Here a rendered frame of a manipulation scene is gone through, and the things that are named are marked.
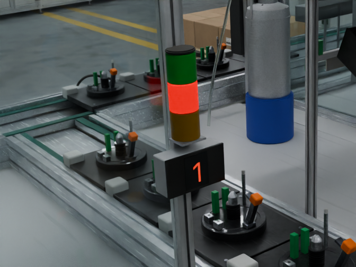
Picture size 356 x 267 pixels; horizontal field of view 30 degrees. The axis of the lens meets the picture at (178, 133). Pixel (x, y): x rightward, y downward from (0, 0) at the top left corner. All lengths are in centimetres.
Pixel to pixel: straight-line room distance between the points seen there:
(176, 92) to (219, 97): 146
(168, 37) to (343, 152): 111
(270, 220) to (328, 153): 66
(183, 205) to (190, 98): 22
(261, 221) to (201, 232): 13
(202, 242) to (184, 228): 17
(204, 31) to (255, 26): 437
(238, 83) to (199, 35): 394
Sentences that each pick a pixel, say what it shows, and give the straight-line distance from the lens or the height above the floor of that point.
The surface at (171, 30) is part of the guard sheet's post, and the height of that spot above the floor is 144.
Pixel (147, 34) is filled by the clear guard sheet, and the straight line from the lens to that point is 109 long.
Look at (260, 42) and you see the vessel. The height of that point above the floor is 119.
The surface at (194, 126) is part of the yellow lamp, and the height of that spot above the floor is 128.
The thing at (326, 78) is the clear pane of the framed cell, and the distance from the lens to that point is 237.
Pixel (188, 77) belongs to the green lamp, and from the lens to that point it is 108.
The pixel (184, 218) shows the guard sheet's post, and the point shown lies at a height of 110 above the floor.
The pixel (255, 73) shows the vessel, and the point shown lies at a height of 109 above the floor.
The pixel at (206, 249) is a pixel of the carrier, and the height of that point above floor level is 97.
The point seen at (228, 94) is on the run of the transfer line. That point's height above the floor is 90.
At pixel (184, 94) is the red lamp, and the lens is 109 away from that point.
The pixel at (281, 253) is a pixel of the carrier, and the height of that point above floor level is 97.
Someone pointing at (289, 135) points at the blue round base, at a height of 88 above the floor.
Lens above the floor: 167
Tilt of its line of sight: 21 degrees down
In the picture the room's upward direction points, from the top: 4 degrees counter-clockwise
